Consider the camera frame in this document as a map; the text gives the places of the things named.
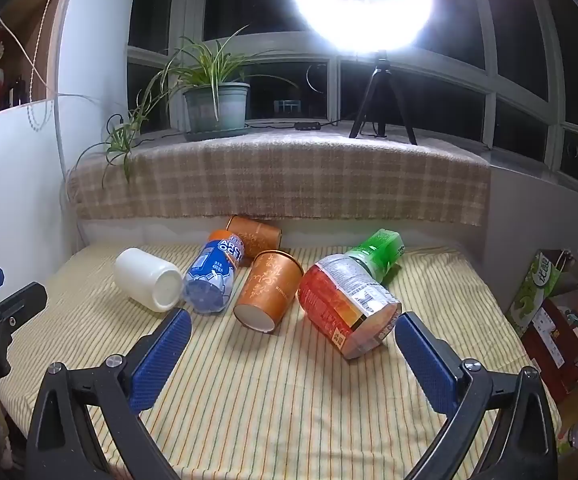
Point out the beige checked blanket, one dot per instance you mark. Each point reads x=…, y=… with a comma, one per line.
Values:
x=279, y=180

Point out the orange paper cup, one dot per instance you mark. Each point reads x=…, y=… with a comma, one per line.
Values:
x=256, y=235
x=269, y=285

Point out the green paper bag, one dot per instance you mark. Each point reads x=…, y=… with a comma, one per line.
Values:
x=536, y=290

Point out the red instant noodle cup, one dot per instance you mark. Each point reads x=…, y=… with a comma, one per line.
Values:
x=341, y=300

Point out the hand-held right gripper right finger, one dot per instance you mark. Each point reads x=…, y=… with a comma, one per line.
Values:
x=426, y=370

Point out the yellow striped cloth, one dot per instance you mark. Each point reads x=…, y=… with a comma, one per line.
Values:
x=279, y=400

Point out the black tripod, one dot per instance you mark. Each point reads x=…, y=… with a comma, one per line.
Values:
x=381, y=85

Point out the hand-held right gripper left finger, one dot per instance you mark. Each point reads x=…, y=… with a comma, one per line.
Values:
x=161, y=355

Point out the cardboard box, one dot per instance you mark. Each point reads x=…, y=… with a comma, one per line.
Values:
x=559, y=340

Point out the green plastic bottle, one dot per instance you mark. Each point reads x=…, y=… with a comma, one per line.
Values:
x=381, y=250

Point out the white cup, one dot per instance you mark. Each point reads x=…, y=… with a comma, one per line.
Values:
x=141, y=275

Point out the wooden shelf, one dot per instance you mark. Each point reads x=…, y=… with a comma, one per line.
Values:
x=24, y=5

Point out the potted spider plant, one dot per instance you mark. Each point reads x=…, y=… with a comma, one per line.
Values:
x=216, y=105

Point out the blue labelled bottle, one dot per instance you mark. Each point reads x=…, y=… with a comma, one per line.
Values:
x=211, y=280

